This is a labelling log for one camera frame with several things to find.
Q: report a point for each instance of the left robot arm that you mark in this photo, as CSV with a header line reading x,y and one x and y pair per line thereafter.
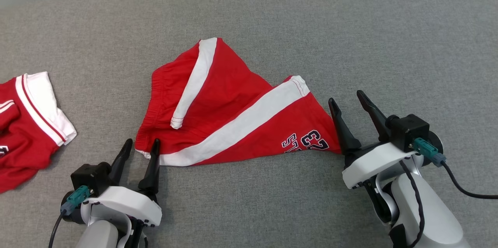
x,y
99,236

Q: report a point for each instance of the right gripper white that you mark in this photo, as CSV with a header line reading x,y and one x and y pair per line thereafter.
x,y
373,162

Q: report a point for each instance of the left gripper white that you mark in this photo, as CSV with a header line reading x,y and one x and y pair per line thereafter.
x,y
124,201

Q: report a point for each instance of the red and white basketball jersey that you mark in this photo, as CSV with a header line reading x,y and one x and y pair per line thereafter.
x,y
27,135

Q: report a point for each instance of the red shorts with white stripes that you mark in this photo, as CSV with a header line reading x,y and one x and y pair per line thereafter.
x,y
233,96

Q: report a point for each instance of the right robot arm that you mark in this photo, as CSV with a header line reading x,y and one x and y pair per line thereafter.
x,y
428,213

